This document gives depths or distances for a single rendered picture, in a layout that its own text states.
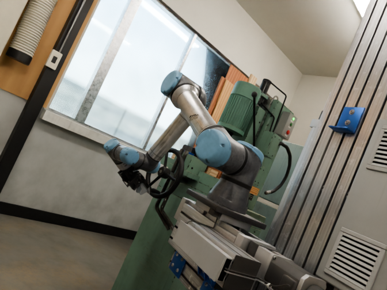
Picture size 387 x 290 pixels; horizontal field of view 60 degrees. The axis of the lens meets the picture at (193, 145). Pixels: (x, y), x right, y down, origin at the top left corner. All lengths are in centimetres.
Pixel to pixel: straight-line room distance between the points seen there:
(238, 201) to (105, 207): 223
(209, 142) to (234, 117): 96
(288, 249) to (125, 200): 238
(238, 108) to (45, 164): 163
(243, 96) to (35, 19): 146
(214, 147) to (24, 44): 177
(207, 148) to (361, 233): 50
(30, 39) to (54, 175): 107
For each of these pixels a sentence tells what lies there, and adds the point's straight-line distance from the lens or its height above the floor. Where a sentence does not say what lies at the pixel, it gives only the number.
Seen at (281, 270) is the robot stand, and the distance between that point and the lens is 94.
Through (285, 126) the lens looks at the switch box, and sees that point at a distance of 224.
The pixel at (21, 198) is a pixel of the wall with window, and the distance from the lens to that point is 296.
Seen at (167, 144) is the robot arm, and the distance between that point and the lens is 155.
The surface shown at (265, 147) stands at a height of 119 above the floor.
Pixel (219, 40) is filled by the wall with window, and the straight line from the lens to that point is 371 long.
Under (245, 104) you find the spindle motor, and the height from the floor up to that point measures 137.
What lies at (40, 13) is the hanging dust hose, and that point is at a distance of 261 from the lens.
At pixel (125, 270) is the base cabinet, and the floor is 17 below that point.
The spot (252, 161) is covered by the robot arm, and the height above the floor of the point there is 100.
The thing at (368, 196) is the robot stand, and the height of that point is 101.
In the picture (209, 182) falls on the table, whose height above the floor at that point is 86.
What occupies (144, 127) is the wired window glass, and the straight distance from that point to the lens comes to 331.
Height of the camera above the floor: 89
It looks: 4 degrees up
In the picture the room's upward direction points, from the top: 24 degrees clockwise
